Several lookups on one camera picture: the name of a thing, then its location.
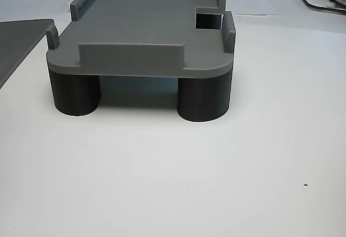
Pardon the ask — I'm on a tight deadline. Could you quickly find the grey holder with black legs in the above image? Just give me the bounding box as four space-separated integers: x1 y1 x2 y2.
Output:
45 0 236 123

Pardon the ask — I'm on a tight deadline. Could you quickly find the flat grey rectangular plate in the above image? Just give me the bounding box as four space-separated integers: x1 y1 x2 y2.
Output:
0 18 55 89

